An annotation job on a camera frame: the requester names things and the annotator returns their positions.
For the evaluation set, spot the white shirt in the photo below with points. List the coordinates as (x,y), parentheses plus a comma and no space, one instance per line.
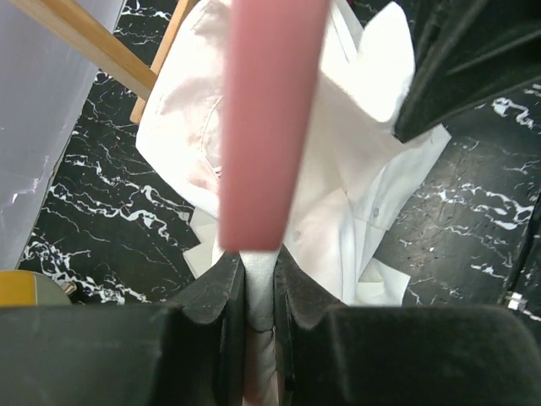
(354,176)

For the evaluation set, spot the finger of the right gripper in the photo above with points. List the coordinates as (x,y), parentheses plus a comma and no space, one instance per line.
(465,53)

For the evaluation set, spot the round pastel drawer cabinet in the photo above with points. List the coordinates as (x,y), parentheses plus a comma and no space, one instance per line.
(26,288)

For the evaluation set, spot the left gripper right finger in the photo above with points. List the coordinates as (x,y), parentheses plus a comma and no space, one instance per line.
(329,353)

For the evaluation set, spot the wooden clothes rack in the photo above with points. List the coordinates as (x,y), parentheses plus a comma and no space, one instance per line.
(74,25)

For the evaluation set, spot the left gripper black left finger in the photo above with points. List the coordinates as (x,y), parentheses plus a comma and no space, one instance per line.
(186,351)

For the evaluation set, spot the pink hanger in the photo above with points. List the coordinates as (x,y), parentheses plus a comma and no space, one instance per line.
(271,70)

